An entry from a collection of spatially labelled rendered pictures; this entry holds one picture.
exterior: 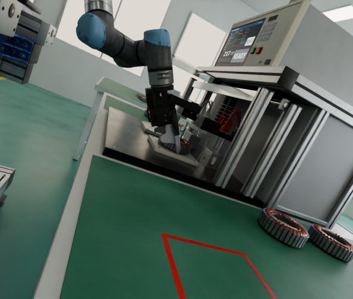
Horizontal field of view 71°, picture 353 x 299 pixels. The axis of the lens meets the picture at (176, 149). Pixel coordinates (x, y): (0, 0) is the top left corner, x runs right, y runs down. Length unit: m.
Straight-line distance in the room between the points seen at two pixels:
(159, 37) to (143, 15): 4.87
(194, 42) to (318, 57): 4.98
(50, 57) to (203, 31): 3.11
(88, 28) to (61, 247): 0.54
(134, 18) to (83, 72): 1.47
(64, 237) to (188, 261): 0.16
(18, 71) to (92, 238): 1.00
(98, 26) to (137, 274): 0.58
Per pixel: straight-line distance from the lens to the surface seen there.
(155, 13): 5.65
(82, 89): 5.54
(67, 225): 0.34
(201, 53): 5.81
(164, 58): 0.74
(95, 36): 0.71
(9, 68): 1.25
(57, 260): 0.29
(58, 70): 5.59
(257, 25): 1.01
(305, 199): 0.87
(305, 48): 0.86
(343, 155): 0.90
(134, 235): 0.36
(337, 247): 0.75
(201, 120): 0.82
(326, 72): 0.91
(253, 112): 0.67
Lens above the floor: 0.94
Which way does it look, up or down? 11 degrees down
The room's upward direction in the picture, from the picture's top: 25 degrees clockwise
